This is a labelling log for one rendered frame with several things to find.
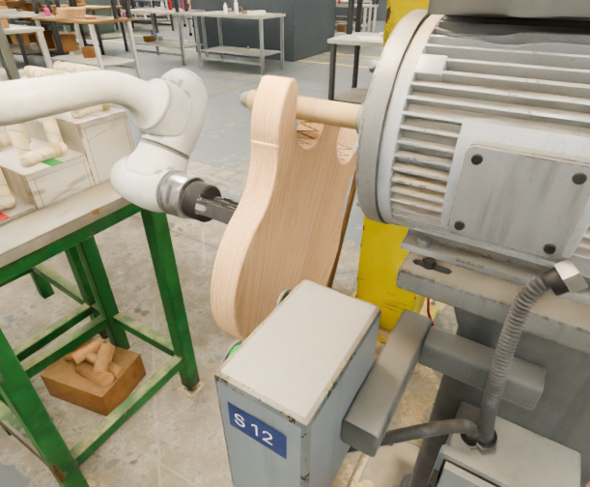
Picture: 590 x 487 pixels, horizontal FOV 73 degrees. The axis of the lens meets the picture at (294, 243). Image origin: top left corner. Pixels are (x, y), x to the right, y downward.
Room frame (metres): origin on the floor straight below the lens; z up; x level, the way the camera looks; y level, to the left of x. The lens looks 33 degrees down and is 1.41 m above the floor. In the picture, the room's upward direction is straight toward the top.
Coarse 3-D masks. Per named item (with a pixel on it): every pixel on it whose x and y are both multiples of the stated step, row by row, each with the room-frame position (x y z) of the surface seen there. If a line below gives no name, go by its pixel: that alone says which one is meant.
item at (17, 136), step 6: (12, 132) 0.91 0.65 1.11; (18, 132) 0.92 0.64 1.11; (12, 138) 0.91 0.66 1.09; (18, 138) 0.92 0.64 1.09; (24, 138) 0.93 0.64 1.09; (18, 144) 0.91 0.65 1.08; (24, 144) 0.92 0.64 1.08; (18, 150) 0.91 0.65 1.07; (24, 150) 0.92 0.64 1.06; (30, 150) 0.93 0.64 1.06; (18, 156) 0.91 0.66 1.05
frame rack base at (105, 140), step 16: (112, 112) 1.10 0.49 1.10; (32, 128) 1.13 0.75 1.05; (64, 128) 1.04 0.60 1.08; (80, 128) 1.01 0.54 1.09; (96, 128) 1.04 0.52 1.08; (112, 128) 1.08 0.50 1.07; (128, 128) 1.13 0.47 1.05; (80, 144) 1.01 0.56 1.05; (96, 144) 1.03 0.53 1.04; (112, 144) 1.07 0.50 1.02; (128, 144) 1.12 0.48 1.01; (96, 160) 1.02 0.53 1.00; (112, 160) 1.06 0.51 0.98; (96, 176) 1.01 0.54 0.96
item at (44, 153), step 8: (56, 144) 0.98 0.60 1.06; (64, 144) 0.99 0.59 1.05; (32, 152) 0.93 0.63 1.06; (40, 152) 0.94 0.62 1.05; (48, 152) 0.95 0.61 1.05; (56, 152) 0.97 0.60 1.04; (64, 152) 0.98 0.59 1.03; (24, 160) 0.91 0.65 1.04; (32, 160) 0.92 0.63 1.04; (40, 160) 0.93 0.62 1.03
